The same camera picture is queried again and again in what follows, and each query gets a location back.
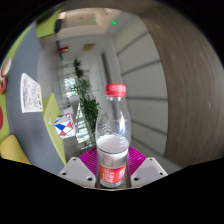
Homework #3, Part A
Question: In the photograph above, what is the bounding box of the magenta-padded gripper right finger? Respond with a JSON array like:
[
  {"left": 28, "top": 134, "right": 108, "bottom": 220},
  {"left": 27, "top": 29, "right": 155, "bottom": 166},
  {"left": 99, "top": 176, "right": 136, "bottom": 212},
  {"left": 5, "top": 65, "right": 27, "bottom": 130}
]
[{"left": 124, "top": 145, "right": 169, "bottom": 189}]

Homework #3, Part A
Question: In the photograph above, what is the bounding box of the open white magazine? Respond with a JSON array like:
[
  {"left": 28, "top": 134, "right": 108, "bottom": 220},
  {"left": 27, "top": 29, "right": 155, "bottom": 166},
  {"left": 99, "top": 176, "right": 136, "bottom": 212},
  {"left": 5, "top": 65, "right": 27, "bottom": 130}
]
[{"left": 20, "top": 72, "right": 44, "bottom": 114}]

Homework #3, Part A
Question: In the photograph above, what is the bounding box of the black bag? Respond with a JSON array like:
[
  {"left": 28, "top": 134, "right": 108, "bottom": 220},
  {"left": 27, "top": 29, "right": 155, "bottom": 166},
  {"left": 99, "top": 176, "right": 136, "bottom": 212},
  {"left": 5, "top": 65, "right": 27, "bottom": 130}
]
[{"left": 54, "top": 18, "right": 64, "bottom": 34}]

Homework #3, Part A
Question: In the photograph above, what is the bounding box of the row of potted green plants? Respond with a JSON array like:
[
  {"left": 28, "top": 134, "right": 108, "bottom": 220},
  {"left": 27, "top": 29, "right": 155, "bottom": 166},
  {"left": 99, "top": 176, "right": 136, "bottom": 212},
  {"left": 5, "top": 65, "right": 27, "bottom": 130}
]
[{"left": 71, "top": 58, "right": 101, "bottom": 148}]

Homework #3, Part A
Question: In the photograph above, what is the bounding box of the red blue white cube box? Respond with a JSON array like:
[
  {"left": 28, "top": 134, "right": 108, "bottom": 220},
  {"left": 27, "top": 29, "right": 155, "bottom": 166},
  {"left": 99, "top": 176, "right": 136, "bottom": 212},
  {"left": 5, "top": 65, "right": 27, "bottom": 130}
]
[{"left": 53, "top": 113, "right": 76, "bottom": 139}]

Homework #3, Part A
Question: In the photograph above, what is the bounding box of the framed wall picture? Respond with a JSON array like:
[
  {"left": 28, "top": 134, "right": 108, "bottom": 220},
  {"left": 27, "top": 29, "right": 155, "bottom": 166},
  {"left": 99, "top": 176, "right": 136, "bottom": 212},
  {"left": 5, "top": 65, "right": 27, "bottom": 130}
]
[{"left": 83, "top": 43, "right": 96, "bottom": 52}]

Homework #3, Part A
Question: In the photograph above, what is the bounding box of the green armchair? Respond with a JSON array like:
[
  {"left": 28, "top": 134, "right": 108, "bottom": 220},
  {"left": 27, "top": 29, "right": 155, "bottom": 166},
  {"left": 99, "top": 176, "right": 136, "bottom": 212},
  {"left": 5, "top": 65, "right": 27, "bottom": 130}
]
[{"left": 35, "top": 9, "right": 64, "bottom": 39}]

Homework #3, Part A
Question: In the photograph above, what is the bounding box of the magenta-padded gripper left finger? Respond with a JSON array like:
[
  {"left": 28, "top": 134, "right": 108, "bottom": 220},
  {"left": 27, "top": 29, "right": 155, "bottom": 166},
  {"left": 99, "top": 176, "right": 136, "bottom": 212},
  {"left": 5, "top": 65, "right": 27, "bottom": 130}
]
[{"left": 57, "top": 146, "right": 101, "bottom": 189}]

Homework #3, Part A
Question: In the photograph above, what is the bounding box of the clear red-capped water bottle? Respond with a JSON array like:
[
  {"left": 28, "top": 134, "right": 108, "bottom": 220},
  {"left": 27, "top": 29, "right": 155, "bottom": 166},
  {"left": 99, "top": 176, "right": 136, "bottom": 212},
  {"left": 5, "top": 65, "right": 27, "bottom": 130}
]
[{"left": 94, "top": 83, "right": 132, "bottom": 189}]

